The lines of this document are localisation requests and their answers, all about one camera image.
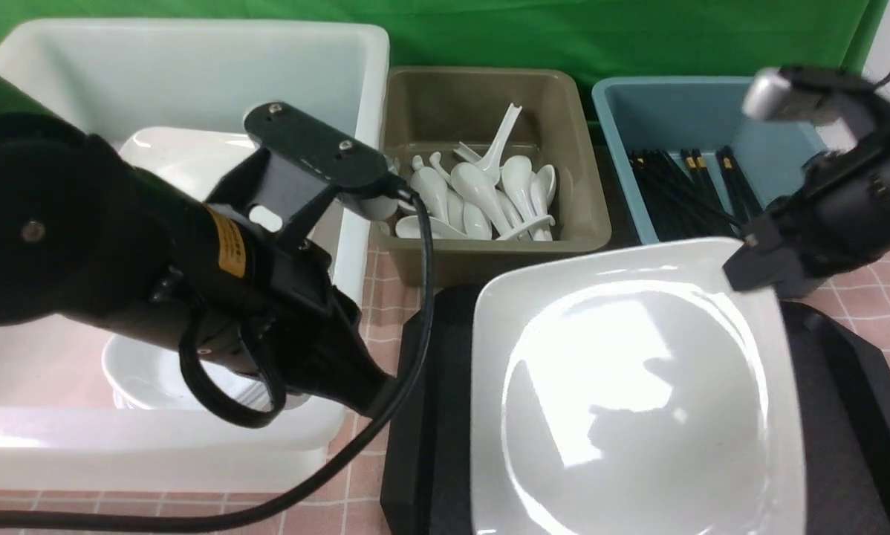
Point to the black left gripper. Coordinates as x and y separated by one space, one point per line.
297 329

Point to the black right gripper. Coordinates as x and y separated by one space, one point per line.
839 218

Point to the large white square plate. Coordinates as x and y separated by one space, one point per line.
634 392

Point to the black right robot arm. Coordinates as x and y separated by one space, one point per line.
838 220

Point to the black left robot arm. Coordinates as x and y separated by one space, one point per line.
233 284

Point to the white square plate in bin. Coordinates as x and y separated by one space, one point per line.
191 160

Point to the black chopsticks bundle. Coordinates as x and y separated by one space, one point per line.
685 200

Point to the pink checkered tablecloth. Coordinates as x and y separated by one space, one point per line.
349 503

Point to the white bowl stack in bin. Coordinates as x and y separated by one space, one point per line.
146 377

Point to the blue plastic bin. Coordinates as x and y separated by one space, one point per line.
677 114

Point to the black serving tray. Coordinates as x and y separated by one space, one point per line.
844 401

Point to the green cloth backdrop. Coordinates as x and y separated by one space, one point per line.
590 40

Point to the white spoons pile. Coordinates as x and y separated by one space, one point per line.
487 197

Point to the large white plastic bin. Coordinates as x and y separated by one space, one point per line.
59 428

